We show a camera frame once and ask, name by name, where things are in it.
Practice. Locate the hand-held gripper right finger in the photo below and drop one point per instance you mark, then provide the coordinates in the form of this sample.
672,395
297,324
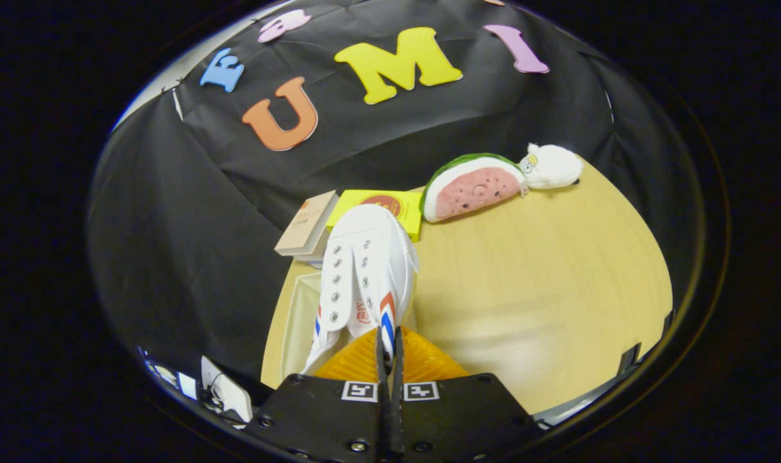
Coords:
461,418

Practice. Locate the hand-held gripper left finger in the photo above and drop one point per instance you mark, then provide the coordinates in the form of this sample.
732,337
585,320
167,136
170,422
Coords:
326,418

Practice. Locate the cream fabric storage box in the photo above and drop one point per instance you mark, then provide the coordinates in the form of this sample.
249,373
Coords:
295,321

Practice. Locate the white canvas shoe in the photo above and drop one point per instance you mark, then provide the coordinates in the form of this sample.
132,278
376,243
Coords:
365,276

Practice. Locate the white device box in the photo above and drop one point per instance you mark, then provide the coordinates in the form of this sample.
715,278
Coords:
226,393

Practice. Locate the grey book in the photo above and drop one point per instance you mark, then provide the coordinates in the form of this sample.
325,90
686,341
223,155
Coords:
310,258

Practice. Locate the yellow book with red circle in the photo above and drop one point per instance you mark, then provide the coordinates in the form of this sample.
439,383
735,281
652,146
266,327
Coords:
390,204

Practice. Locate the watermelon slice plush toy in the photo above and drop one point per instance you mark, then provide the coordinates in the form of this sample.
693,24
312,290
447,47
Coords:
474,188

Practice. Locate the white plush toy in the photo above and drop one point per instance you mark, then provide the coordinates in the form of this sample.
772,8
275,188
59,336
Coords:
551,166

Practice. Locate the black table edge bracket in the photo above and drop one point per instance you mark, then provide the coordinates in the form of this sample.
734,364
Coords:
628,358

